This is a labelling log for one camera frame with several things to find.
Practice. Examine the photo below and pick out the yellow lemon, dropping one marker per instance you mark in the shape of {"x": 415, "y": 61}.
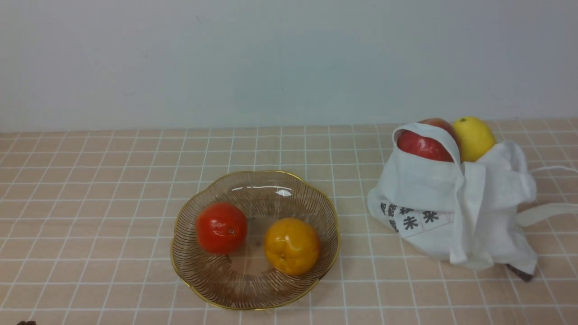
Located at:
{"x": 474, "y": 136}

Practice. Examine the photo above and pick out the white cloth bag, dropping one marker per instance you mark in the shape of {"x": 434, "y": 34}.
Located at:
{"x": 465, "y": 213}

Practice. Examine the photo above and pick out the orange mandarin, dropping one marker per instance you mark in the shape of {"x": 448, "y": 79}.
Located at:
{"x": 292, "y": 246}

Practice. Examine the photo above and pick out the red tomato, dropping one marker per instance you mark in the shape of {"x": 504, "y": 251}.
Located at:
{"x": 221, "y": 228}

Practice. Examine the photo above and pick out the clear gold-rimmed glass bowl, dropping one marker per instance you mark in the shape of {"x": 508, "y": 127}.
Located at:
{"x": 244, "y": 279}

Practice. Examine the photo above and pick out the red apple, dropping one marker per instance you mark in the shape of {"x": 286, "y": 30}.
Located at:
{"x": 425, "y": 147}

